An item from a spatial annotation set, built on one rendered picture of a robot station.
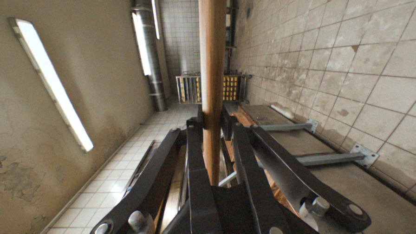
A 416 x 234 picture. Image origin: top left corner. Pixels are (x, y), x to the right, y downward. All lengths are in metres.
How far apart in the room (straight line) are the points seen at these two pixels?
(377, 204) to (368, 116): 0.59
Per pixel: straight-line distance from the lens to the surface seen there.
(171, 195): 1.47
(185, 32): 5.27
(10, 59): 1.68
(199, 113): 0.16
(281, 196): 1.04
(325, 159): 1.16
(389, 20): 1.46
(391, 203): 1.22
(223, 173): 1.53
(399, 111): 1.33
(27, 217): 1.78
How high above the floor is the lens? 1.21
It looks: 3 degrees down
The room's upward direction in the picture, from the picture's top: 92 degrees counter-clockwise
